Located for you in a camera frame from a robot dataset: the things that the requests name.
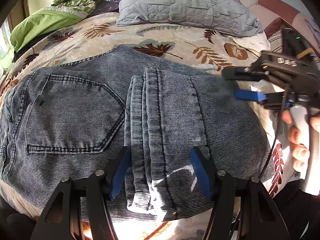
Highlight striped pink cushion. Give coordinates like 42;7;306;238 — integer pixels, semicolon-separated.
249;0;319;65

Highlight dark purple fabric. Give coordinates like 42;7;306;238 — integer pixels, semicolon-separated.
91;0;121;16

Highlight green patterned folded quilt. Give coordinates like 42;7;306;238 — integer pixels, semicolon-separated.
10;0;96;53

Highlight white small cloth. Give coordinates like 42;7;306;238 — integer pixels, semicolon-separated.
228;31;271;57

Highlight person's right hand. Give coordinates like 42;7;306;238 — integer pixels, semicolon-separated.
282;110;319;173

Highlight grey quilted pillow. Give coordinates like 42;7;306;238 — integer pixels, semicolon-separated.
117;0;264;37

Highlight blue denim jeans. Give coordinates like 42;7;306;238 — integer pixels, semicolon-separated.
1;45;274;222

